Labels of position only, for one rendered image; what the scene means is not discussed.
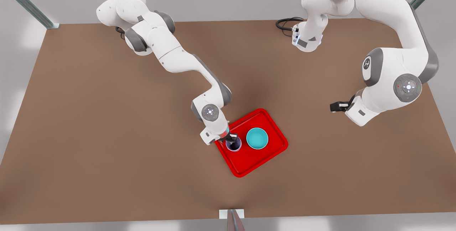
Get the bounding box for purple cup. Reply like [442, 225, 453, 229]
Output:
[226, 137, 242, 152]

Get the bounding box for teal bowl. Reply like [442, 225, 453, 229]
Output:
[246, 127, 269, 150]

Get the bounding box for red tray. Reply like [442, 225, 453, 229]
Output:
[214, 108, 288, 178]

